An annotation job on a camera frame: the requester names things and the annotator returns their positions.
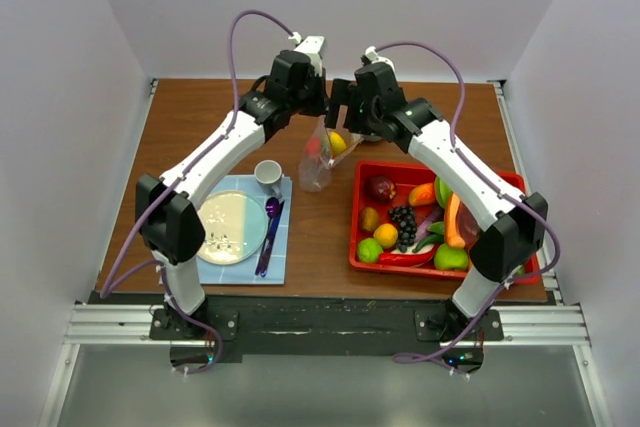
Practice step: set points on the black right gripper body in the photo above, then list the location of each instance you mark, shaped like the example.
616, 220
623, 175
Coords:
363, 116

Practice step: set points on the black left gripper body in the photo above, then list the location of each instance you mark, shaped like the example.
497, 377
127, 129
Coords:
311, 100

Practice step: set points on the yellow lemon toy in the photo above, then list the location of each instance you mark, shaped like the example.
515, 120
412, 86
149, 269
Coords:
337, 144

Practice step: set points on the clear orange zip top bag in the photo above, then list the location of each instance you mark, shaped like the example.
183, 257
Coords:
315, 173

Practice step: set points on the red raspberry toy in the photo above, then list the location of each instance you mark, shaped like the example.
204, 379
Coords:
313, 147

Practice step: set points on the brown kiwi fruit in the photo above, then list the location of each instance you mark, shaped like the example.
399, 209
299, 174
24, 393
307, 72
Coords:
369, 219

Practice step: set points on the orange toy fruit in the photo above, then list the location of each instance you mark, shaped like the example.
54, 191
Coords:
386, 235

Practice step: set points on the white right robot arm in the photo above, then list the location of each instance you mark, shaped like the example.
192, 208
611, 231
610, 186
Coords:
510, 222

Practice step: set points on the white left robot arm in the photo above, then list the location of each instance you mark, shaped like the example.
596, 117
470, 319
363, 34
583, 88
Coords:
166, 207

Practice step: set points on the teal ceramic mug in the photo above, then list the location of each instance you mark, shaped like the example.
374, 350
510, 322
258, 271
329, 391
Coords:
372, 139

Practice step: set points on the grey small cup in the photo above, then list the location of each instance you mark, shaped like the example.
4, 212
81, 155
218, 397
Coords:
268, 174

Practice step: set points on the orange yellow mango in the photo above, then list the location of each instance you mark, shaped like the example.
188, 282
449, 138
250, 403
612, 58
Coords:
422, 195

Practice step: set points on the black grape bunch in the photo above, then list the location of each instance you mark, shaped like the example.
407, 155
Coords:
403, 218

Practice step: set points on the red plastic tray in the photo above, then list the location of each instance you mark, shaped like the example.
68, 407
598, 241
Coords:
406, 177

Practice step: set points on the purple eggplant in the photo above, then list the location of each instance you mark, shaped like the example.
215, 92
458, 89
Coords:
435, 215

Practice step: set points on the purple spoon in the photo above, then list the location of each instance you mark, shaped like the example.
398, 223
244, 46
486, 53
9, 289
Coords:
272, 208

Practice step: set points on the green pepper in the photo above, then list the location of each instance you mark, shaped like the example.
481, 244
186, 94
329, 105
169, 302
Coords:
435, 235

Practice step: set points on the blue knife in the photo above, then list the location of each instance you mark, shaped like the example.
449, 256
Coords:
270, 242

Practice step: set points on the green lime left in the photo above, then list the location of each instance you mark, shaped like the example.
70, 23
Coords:
368, 251

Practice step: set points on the cream and blue plate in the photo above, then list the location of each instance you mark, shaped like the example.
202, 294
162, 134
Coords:
235, 225

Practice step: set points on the red chili pepper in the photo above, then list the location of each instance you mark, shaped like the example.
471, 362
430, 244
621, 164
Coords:
408, 258

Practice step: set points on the green apple right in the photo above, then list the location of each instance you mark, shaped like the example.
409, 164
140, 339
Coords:
449, 258

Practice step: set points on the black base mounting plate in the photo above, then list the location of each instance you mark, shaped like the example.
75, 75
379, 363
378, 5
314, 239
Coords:
311, 326

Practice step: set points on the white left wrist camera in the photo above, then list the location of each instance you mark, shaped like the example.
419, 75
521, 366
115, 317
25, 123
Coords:
313, 47

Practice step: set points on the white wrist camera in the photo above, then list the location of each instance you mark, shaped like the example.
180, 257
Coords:
313, 47
372, 60

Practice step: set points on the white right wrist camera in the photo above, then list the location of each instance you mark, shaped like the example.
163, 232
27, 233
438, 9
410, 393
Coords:
372, 60

